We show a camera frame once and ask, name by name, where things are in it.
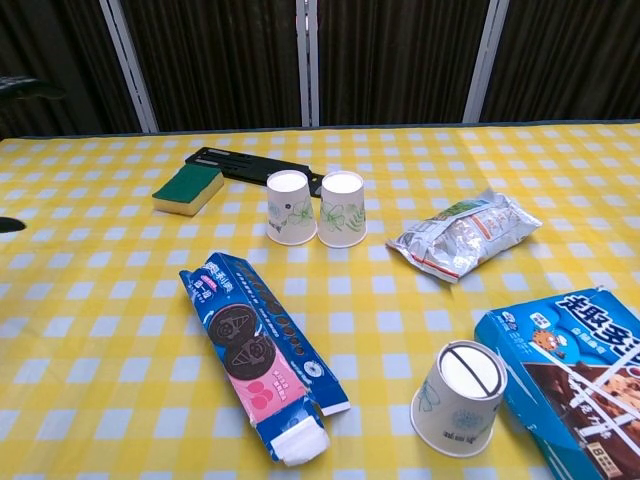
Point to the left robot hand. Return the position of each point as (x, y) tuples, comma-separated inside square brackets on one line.
[(25, 87)]

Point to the paper cup green flower print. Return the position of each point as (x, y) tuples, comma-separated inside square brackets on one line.
[(290, 220)]

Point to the paper cup flower and leaves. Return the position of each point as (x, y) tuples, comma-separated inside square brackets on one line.
[(342, 220)]

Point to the paper cup blue print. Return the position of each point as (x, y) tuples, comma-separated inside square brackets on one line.
[(455, 415)]

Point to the green and yellow sponge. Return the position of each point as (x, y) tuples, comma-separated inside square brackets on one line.
[(187, 187)]

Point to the yellow white checkered tablecloth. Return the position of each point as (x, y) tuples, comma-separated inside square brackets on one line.
[(125, 280)]

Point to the blue Oreo cookie box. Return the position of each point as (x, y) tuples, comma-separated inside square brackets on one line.
[(250, 350)]

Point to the silver foil snack bag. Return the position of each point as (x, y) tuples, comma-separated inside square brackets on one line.
[(465, 240)]

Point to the blue chocolate chip cookie box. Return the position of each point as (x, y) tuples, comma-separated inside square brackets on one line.
[(575, 400)]

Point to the white metal post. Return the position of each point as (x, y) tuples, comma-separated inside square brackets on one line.
[(307, 60), (482, 65), (130, 75)]

